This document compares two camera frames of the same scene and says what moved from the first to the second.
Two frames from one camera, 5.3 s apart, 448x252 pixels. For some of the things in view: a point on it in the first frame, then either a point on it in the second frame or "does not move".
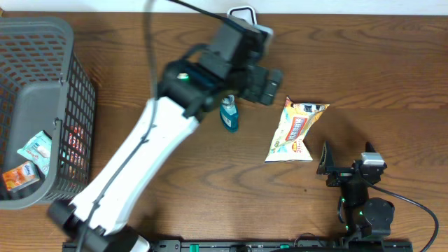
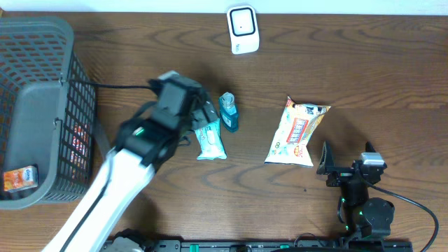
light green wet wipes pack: (37, 148) → (211, 141)
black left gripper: (272, 81) → (199, 120)
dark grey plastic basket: (44, 86) does not move
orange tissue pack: (22, 176) does not move
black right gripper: (327, 166) does not move
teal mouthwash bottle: (229, 114) does not move
